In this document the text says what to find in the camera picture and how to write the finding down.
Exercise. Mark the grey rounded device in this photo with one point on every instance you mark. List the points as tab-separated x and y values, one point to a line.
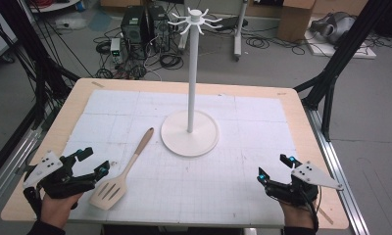
334	27

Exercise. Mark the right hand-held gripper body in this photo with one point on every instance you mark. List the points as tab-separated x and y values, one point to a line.
298	189

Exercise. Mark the black frame stand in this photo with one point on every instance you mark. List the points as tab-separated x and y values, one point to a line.
37	65
337	62

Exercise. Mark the white metal stand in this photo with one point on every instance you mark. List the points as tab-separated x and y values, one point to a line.
240	29

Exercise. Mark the small bench power supply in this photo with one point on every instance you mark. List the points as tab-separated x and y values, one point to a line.
115	50

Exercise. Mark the aluminium rail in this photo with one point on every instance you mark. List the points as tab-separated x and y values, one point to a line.
337	176
11	163

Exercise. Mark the white flat board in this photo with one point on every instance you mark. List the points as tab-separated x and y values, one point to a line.
347	50

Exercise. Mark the white grid mat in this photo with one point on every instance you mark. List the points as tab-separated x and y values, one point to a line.
249	147

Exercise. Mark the person's left hand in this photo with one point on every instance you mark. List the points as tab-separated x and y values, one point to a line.
58	209

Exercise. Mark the person's right hand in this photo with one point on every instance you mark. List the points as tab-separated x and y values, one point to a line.
297	215

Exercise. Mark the white utensil rack stand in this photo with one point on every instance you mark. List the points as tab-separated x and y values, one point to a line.
177	137

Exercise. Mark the black computer tower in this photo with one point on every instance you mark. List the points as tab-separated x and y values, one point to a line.
133	24
158	27

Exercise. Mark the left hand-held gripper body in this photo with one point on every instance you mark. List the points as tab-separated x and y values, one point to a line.
58	182

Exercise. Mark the cardboard box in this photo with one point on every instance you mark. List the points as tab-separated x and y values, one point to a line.
295	19

